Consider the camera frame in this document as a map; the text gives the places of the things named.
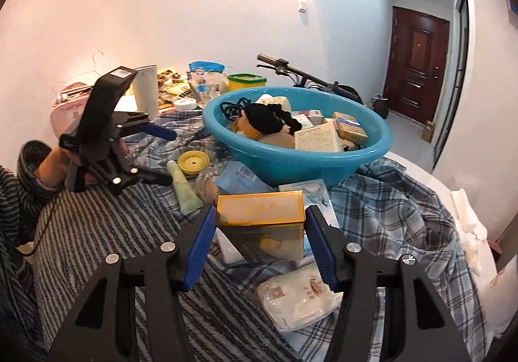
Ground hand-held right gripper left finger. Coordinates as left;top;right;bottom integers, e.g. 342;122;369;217
48;206;217;362

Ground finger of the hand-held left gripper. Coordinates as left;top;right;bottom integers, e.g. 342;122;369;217
141;122;178;141
107;166;174;196

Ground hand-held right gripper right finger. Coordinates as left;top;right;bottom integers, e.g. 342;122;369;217
304;204;472;362

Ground gold lidded box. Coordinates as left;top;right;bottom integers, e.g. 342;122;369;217
216;190;306;263

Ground black cord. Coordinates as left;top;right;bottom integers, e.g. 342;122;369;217
220;97;249;122

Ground blue plastic basin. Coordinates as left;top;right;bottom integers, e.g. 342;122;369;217
202;87;394;187

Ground beige box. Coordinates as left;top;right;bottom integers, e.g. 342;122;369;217
294;120;341;152

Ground tan cardboard box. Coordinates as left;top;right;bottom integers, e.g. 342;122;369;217
338;123;370;145

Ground gold blue cigarette box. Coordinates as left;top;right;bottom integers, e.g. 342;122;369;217
332;111;362;128

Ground red white cigarette box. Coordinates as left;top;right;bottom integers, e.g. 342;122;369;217
291;110;324;128

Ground person's left forearm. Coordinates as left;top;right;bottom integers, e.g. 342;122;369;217
0;139;53;249

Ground person's left hand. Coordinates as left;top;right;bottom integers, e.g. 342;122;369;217
37;146;102;190

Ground white small box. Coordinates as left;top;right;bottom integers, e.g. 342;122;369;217
214;226;247;268

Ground pink white pouch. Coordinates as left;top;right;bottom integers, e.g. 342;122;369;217
51;81;98;140

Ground light green tube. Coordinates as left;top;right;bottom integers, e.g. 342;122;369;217
167;160;204;214

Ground yellow snack packets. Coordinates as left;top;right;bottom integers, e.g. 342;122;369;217
157;69;193;108

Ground yellow round lid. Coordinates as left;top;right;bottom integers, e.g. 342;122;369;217
177;151;211;175

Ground white tissue pack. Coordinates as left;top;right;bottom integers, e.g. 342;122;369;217
256;263;344;332

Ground white blue box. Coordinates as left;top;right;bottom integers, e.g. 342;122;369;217
277;179;341;229

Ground blue white bag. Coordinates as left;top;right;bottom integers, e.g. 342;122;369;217
188;60;228;100

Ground grey striped cloth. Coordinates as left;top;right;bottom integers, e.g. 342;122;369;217
32;180;308;362

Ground blue plaid cloth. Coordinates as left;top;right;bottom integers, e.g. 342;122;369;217
121;109;488;362

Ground blue small packet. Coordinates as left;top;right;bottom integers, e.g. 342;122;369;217
214;162;276;195

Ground yellow container green lid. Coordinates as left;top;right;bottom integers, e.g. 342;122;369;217
227;73;267;93

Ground black scooter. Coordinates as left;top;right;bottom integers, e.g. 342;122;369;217
257;54;365;104

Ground white towel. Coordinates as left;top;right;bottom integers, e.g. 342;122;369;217
449;188;498;278

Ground dark backpack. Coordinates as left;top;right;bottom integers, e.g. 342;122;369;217
370;95;390;120

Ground brown door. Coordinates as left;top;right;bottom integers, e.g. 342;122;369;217
382;5;451;125

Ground black framed sliding door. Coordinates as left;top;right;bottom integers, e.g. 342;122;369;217
432;0;472;172

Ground black cable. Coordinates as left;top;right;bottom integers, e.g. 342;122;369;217
16;200;57;258

